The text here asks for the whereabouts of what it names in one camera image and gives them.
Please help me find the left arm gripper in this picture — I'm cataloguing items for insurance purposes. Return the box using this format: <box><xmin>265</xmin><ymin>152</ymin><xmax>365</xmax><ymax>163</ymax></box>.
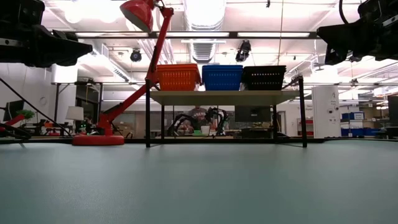
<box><xmin>0</xmin><ymin>0</ymin><xmax>93</xmax><ymax>68</ymax></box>

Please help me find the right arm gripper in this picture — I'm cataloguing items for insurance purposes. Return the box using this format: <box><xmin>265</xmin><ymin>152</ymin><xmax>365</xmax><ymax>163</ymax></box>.
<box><xmin>317</xmin><ymin>0</ymin><xmax>398</xmax><ymax>66</ymax></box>

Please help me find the black plastic basket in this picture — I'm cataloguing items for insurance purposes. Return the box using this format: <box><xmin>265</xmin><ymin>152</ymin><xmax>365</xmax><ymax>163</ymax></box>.
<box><xmin>241</xmin><ymin>65</ymin><xmax>287</xmax><ymax>70</ymax></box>
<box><xmin>244</xmin><ymin>72</ymin><xmax>285</xmax><ymax>91</ymax></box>
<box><xmin>242</xmin><ymin>68</ymin><xmax>287</xmax><ymax>73</ymax></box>

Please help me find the orange plastic basket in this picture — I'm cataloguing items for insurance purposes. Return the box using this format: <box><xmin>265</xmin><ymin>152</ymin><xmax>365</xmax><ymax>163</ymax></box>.
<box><xmin>157</xmin><ymin>70</ymin><xmax>201</xmax><ymax>91</ymax></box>
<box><xmin>156</xmin><ymin>66</ymin><xmax>202</xmax><ymax>72</ymax></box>
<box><xmin>156</xmin><ymin>63</ymin><xmax>202</xmax><ymax>68</ymax></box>

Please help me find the blue plastic basket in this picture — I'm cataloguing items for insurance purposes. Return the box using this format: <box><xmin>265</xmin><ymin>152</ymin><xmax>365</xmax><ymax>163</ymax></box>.
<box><xmin>203</xmin><ymin>71</ymin><xmax>243</xmax><ymax>91</ymax></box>
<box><xmin>201</xmin><ymin>64</ymin><xmax>244</xmax><ymax>69</ymax></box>
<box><xmin>201</xmin><ymin>67</ymin><xmax>244</xmax><ymax>73</ymax></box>

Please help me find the black metal rack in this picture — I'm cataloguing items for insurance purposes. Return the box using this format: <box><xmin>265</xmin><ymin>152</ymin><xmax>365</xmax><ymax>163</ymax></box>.
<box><xmin>51</xmin><ymin>81</ymin><xmax>105</xmax><ymax>125</ymax></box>

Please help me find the black ceiling spotlight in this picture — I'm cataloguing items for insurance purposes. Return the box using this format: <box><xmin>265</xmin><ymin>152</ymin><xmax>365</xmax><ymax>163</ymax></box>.
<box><xmin>235</xmin><ymin>40</ymin><xmax>252</xmax><ymax>63</ymax></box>
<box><xmin>129</xmin><ymin>49</ymin><xmax>143</xmax><ymax>63</ymax></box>

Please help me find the white lampshade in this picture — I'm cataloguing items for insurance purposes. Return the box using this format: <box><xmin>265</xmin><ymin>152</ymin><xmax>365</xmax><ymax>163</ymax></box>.
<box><xmin>65</xmin><ymin>106</ymin><xmax>85</xmax><ymax>121</ymax></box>

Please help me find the white pillar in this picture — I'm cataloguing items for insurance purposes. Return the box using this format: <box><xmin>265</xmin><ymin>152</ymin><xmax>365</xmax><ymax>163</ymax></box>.
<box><xmin>312</xmin><ymin>85</ymin><xmax>342</xmax><ymax>139</ymax></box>

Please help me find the green potted plant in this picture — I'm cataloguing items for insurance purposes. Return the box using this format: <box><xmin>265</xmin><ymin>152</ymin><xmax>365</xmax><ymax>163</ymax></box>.
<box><xmin>17</xmin><ymin>109</ymin><xmax>35</xmax><ymax>121</ymax></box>

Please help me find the black desk monitor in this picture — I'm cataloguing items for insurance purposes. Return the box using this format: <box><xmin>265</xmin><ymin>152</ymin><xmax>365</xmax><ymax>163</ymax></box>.
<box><xmin>2</xmin><ymin>99</ymin><xmax>25</xmax><ymax>122</ymax></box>

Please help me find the black cabinet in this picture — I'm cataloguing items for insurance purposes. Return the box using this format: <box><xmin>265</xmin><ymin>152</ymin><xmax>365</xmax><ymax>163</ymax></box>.
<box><xmin>387</xmin><ymin>95</ymin><xmax>398</xmax><ymax>139</ymax></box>

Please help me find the red desk lamp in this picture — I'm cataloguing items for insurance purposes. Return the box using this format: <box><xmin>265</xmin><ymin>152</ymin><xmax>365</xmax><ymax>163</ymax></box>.
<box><xmin>72</xmin><ymin>0</ymin><xmax>175</xmax><ymax>146</ymax></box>

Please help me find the black background monitor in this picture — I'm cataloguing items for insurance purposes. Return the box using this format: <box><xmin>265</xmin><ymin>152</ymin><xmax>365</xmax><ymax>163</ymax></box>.
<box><xmin>234</xmin><ymin>105</ymin><xmax>272</xmax><ymax>123</ymax></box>

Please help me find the person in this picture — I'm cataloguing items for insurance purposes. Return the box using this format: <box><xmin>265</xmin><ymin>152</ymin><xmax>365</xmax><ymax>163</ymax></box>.
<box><xmin>183</xmin><ymin>106</ymin><xmax>209</xmax><ymax>134</ymax></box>

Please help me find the green table mat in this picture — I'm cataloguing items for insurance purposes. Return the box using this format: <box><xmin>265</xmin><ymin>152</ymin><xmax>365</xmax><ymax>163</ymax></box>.
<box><xmin>0</xmin><ymin>141</ymin><xmax>398</xmax><ymax>224</ymax></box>

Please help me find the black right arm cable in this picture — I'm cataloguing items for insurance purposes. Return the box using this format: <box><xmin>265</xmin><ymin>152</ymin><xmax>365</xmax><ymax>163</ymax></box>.
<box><xmin>338</xmin><ymin>0</ymin><xmax>351</xmax><ymax>24</ymax></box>

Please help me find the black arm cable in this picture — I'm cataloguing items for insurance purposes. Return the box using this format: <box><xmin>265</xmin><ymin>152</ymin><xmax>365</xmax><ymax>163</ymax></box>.
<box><xmin>338</xmin><ymin>0</ymin><xmax>351</xmax><ymax>24</ymax></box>
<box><xmin>0</xmin><ymin>77</ymin><xmax>74</xmax><ymax>138</ymax></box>

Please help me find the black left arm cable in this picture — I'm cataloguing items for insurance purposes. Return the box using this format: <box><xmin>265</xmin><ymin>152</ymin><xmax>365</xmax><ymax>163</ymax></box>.
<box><xmin>0</xmin><ymin>77</ymin><xmax>74</xmax><ymax>138</ymax></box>

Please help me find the wooden shelf black frame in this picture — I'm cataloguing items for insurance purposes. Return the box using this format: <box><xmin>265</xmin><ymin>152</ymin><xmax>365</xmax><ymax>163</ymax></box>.
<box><xmin>144</xmin><ymin>74</ymin><xmax>308</xmax><ymax>149</ymax></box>

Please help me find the silver ribbed air duct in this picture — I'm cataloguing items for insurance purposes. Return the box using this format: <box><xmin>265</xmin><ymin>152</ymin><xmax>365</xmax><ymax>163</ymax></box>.
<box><xmin>183</xmin><ymin>0</ymin><xmax>228</xmax><ymax>65</ymax></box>

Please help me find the black aluminium table frame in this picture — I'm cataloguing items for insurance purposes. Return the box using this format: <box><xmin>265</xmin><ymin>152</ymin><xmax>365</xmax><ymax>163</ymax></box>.
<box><xmin>0</xmin><ymin>136</ymin><xmax>398</xmax><ymax>144</ymax></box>

